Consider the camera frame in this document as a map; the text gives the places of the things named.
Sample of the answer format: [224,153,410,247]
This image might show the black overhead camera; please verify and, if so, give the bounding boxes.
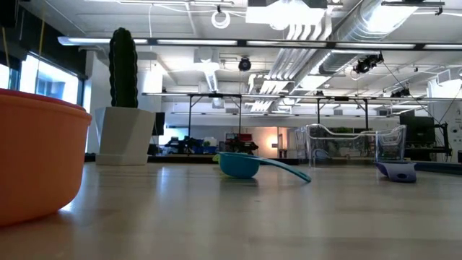
[237,56,253,72]

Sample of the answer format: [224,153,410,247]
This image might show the white cable coil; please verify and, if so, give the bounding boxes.
[211,9,231,30]

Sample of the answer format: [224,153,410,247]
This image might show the silver air duct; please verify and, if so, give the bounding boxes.
[317,0,419,75]

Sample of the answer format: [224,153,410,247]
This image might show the purple measuring cup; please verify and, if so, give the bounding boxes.
[374,160,417,183]

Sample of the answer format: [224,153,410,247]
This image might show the green cactus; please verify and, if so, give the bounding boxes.
[108,27,139,109]

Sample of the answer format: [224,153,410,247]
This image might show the black wall panel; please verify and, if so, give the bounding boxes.
[154,111,166,137]

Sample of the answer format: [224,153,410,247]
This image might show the black aluminium table frame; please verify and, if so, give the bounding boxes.
[84,153,462,176]

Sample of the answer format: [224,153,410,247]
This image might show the black monitor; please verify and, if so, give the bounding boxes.
[399,114,437,145]

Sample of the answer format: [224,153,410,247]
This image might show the clear plastic basket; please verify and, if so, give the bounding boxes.
[295,123,408,169]

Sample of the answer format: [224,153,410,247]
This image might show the orange measuring cup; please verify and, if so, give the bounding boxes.
[0,88,93,228]

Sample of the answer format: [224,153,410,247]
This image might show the background station frame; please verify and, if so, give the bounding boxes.
[316,95,370,131]
[187,92,243,138]

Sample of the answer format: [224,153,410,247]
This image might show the teal measuring cup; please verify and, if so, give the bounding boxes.
[216,151,313,183]

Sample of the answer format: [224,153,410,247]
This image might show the white planter pot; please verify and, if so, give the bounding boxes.
[94,106,157,167]

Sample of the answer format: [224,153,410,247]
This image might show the overhead LED light bar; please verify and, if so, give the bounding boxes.
[57,35,462,51]

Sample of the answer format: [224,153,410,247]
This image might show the black ceiling camera cluster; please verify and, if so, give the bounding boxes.
[352,53,385,75]

